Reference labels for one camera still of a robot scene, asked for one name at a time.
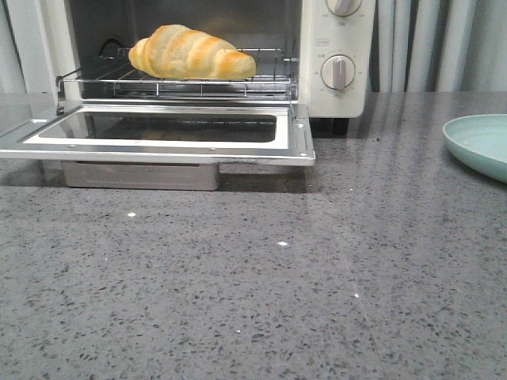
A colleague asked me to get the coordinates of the glass oven door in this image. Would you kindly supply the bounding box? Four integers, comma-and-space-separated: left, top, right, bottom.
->
1, 101, 315, 166

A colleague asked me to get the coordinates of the golden croissant bread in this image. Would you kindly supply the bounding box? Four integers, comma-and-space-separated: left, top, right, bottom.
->
128, 25, 257, 80

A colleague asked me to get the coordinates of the lower white oven knob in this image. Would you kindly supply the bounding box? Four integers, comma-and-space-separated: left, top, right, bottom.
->
321, 55, 355, 90

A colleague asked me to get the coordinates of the white oven knob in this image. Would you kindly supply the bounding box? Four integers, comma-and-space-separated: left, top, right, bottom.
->
326, 0, 362, 17
321, 55, 355, 90

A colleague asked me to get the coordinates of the white Toshiba toaster oven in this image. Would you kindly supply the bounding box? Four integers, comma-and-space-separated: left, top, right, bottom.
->
3, 1, 375, 124

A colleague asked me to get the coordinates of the upper white oven knob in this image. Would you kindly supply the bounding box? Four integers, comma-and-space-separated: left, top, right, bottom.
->
326, 0, 362, 17

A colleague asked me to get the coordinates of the grey pleated curtain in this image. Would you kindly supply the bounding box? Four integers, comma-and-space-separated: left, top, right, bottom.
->
1, 1, 506, 94

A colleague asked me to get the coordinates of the light green round plate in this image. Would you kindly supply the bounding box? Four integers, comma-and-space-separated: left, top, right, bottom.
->
443, 114, 506, 183

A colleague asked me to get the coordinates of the silver door handle bar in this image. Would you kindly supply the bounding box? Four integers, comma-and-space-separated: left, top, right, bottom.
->
62, 161, 219, 191

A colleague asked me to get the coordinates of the metal wire oven rack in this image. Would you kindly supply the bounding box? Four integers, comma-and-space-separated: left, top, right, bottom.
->
56, 48, 299, 101

